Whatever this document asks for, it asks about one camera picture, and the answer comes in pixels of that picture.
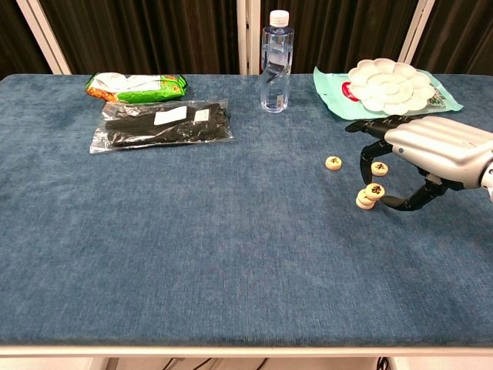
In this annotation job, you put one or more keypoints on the white metal frame post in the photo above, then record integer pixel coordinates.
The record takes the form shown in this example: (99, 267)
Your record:
(418, 31)
(242, 38)
(43, 34)
(255, 38)

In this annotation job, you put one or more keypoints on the green snack bag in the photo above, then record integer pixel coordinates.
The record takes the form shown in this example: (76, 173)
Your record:
(154, 90)

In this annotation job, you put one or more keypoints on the white flower-shaped paint palette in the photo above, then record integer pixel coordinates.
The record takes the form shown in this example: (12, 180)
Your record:
(389, 88)

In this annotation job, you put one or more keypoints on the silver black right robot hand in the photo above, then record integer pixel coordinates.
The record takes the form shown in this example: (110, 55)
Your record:
(439, 146)

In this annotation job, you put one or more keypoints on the teal snack package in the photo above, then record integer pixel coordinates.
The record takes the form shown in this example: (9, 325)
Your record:
(327, 96)

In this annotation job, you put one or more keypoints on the black-marked round chess piece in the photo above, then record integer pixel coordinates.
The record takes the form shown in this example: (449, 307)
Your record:
(375, 190)
(380, 168)
(364, 206)

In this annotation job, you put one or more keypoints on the clear plastic water bottle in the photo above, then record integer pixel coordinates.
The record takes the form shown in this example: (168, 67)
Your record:
(275, 77)

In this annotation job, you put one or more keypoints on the white table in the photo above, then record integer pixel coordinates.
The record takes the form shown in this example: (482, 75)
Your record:
(246, 351)

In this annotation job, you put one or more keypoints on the blue felt table cover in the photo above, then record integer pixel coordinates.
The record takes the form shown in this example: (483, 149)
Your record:
(192, 231)

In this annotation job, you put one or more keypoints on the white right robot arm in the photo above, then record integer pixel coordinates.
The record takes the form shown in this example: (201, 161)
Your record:
(488, 181)

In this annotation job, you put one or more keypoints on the black pleated curtain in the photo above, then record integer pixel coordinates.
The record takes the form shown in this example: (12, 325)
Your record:
(462, 34)
(135, 34)
(15, 38)
(339, 34)

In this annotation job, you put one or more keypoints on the red-marked round chess piece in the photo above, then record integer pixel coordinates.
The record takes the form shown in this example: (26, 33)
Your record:
(334, 162)
(361, 195)

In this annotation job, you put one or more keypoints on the bagged black gloves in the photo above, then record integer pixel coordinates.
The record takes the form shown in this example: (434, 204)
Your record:
(135, 131)

